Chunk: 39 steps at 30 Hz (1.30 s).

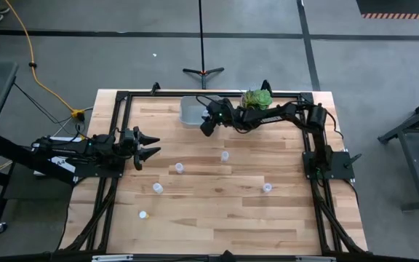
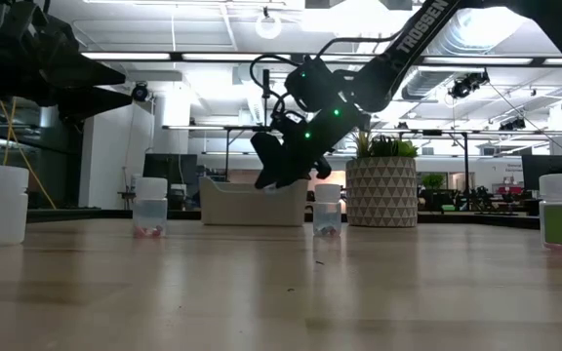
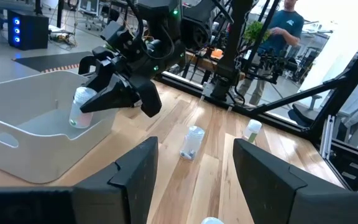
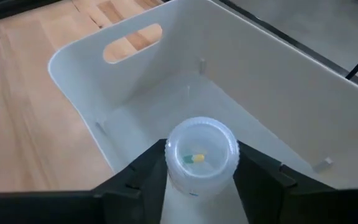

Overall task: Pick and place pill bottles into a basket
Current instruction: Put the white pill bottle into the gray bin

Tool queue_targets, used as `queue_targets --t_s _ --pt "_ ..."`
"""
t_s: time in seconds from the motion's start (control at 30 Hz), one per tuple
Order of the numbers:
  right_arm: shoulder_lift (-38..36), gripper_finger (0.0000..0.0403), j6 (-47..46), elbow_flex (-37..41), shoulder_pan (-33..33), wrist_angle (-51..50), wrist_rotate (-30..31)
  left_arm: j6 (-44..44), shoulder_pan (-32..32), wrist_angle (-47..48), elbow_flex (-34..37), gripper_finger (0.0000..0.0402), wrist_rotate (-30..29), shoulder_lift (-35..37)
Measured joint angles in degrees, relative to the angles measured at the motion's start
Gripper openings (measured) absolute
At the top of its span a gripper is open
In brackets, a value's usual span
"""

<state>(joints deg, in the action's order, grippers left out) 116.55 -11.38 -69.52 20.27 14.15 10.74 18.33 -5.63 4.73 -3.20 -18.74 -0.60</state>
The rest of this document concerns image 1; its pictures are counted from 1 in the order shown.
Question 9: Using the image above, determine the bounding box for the black mat with striped edge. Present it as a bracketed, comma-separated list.
[355, 0, 419, 20]

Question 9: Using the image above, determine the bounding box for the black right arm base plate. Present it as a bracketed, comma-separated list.
[302, 150, 356, 181]

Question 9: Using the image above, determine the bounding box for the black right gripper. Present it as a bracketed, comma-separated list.
[199, 98, 233, 138]

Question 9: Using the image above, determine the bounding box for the dark metal cart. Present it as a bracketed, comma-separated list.
[377, 92, 419, 213]

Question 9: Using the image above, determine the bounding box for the black tripod stand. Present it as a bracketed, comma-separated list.
[182, 0, 226, 90]

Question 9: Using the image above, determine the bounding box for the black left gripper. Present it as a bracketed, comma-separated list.
[120, 126, 162, 171]

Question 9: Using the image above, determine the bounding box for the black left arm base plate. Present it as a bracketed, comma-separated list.
[71, 158, 126, 180]

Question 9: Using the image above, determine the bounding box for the yellow extension cable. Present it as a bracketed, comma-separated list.
[4, 0, 87, 122]

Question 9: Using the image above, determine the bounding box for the white paper label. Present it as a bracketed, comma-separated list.
[50, 155, 77, 175]

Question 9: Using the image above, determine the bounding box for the silver metal bracket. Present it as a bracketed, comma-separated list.
[91, 254, 135, 262]
[295, 255, 337, 262]

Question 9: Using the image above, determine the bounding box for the black metal table frame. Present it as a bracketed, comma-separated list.
[59, 90, 369, 258]

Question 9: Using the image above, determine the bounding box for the grey plastic basket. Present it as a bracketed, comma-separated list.
[178, 95, 223, 127]

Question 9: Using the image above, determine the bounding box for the black power cable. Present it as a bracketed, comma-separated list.
[12, 82, 87, 140]

